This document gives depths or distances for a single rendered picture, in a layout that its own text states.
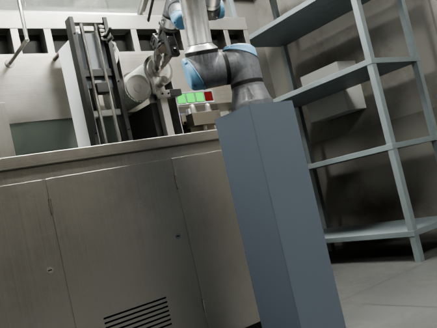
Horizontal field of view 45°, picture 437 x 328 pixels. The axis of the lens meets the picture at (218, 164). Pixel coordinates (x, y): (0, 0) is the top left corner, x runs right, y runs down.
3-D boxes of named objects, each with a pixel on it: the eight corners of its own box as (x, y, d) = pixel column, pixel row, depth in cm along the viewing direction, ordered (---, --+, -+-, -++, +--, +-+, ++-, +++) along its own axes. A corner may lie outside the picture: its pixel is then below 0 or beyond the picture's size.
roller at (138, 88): (129, 101, 228) (123, 74, 228) (106, 116, 248) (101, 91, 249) (153, 99, 235) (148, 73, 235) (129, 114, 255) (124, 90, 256)
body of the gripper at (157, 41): (163, 45, 237) (170, 20, 230) (172, 54, 232) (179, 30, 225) (148, 45, 232) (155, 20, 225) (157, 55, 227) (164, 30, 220)
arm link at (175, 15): (199, 10, 206) (193, -2, 214) (172, 14, 204) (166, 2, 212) (201, 28, 212) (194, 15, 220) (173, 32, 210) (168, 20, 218)
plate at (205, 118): (194, 125, 240) (191, 112, 241) (153, 143, 273) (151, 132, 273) (222, 122, 250) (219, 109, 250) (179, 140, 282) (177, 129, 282)
